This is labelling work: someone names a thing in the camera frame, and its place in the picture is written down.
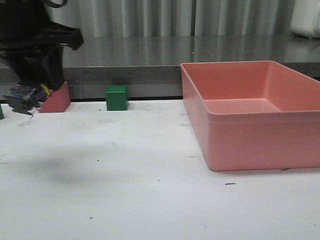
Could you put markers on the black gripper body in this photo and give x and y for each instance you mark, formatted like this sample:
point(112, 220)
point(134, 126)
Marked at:
point(26, 23)

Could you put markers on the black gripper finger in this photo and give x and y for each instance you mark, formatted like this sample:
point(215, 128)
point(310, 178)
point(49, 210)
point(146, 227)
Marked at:
point(36, 65)

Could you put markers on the yellow push button switch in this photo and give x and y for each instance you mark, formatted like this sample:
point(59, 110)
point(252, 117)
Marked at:
point(27, 100)

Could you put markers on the pink cube block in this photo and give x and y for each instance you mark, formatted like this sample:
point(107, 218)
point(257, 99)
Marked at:
point(58, 102)

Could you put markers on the green block at left edge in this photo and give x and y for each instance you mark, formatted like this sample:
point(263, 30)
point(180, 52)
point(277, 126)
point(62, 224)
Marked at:
point(1, 113)

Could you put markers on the green cube block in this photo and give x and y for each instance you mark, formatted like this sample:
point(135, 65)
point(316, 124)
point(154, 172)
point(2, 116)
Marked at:
point(116, 97)

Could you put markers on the grey stone counter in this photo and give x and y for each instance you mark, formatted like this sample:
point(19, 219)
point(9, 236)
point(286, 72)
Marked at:
point(150, 66)

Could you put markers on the pink plastic bin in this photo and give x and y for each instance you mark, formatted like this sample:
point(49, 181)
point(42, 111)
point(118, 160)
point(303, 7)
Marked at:
point(253, 115)

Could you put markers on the white appliance on counter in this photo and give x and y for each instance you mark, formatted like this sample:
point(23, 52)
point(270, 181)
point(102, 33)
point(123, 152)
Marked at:
point(305, 20)

